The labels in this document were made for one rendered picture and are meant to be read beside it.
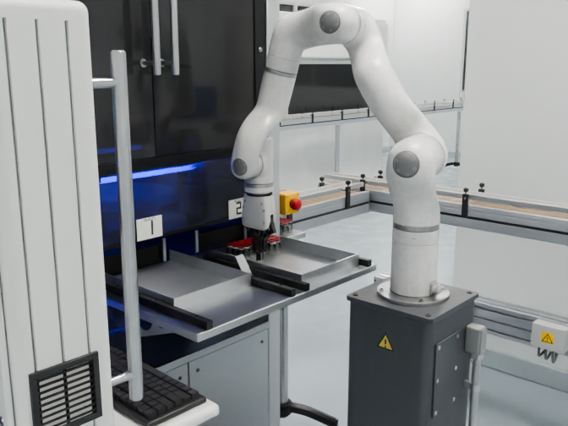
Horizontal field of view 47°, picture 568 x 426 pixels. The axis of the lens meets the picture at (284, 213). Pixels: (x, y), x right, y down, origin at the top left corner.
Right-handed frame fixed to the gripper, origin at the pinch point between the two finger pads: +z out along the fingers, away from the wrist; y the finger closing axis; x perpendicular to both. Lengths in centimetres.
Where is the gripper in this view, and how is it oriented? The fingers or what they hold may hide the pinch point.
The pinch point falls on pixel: (259, 243)
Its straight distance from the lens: 193.5
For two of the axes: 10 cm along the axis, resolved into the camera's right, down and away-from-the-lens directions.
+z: 0.0, 9.8, 2.2
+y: 7.4, 1.5, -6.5
